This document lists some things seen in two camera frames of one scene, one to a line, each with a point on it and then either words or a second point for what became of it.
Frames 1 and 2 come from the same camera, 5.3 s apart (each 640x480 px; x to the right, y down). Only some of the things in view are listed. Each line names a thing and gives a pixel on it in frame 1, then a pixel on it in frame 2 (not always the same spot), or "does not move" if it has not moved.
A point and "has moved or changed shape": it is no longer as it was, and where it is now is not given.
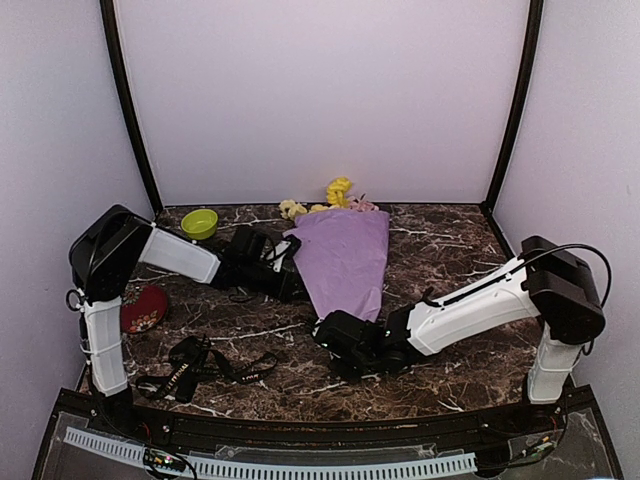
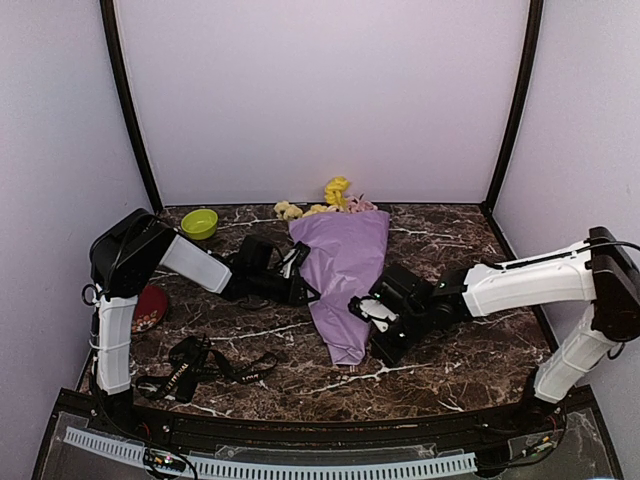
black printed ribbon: x=192 y=357 does not move
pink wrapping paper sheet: x=343 y=259 does not move
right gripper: x=345 y=374 to x=387 y=352
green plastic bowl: x=200 y=224 does not move
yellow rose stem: x=337 y=190 does not move
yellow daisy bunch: x=290 y=209 has moved or changed shape
